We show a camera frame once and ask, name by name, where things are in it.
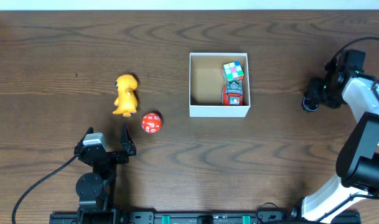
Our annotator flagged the red toy robot car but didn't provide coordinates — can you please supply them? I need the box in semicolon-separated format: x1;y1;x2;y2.
221;81;243;106

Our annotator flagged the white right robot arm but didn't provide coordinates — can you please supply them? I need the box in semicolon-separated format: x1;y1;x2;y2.
291;77;379;223

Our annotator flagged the black round lens cap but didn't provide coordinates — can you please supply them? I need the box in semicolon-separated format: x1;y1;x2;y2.
302;97;319;113

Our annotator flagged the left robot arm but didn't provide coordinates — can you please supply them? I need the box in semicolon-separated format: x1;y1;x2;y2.
74;124;136;223

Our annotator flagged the colourful puzzle cube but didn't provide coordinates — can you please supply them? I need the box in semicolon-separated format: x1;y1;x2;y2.
222;61;245;83

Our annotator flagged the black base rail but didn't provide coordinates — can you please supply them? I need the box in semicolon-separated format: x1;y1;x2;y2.
49;207;362;224

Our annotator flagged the white cardboard box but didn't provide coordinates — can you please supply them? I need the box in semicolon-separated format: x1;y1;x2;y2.
189;52;251;118

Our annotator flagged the red ball with white letters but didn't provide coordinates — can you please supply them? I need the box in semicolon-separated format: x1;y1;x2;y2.
141;113;162;134

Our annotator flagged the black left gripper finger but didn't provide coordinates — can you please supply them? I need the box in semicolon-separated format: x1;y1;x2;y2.
119;123;136;156
78;127;93;146

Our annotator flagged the orange dinosaur toy figure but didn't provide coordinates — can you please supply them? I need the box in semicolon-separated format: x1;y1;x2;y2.
113;74;138;117

